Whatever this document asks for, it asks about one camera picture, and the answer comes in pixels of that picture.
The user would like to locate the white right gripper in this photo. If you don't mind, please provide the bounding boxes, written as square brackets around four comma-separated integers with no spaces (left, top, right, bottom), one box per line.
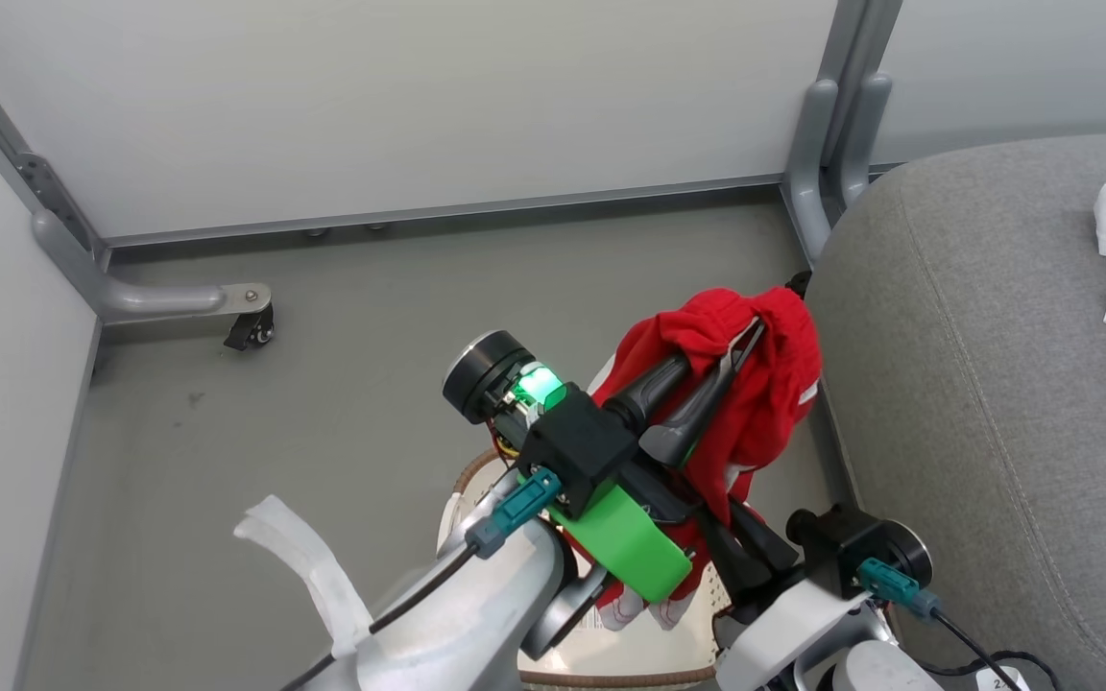
[697,504,935,691]

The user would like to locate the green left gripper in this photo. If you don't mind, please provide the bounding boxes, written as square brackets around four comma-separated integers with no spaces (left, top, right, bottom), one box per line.
[441,320,767,606]

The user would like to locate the red garment with white trim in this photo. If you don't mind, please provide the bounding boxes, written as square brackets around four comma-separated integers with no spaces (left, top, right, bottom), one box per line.
[589,286,823,631]

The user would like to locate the grey fabric sofa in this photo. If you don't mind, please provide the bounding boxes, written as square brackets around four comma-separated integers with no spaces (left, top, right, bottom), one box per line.
[805,131,1106,691]

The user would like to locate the white laundry basket brown rim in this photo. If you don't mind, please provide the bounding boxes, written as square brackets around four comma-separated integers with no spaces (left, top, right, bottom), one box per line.
[436,451,736,688]

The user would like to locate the grey metal partition posts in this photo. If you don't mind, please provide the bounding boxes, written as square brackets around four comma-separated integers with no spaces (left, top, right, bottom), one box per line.
[781,0,904,265]

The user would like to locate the grey metal partition leg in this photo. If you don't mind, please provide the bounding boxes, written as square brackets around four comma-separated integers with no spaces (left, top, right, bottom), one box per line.
[0,19,274,327]

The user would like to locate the teal right camera connector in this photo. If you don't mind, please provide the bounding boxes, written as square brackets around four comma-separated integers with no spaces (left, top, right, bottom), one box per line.
[858,560,940,620]

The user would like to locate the teal camera connector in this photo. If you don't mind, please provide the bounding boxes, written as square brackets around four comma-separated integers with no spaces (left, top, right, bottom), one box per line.
[858,560,940,620]
[465,468,564,560]

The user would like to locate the teal left camera connector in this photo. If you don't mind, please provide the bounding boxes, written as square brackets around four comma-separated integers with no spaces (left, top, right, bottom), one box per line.
[465,468,564,560]

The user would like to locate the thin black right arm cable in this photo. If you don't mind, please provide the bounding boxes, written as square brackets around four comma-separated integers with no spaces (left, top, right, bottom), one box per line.
[927,609,1063,691]

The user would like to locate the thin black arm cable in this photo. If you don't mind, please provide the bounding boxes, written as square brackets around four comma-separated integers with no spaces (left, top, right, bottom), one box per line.
[927,609,1063,691]
[279,542,477,691]

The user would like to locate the grey metal partition base rail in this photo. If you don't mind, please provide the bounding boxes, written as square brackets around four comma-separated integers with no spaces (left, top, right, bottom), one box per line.
[102,173,789,250]

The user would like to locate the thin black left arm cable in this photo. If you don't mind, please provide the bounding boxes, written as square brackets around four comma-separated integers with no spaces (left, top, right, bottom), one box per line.
[279,542,477,691]

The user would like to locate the white strap on arm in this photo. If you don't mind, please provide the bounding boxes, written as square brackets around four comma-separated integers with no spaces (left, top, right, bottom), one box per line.
[233,494,373,658]

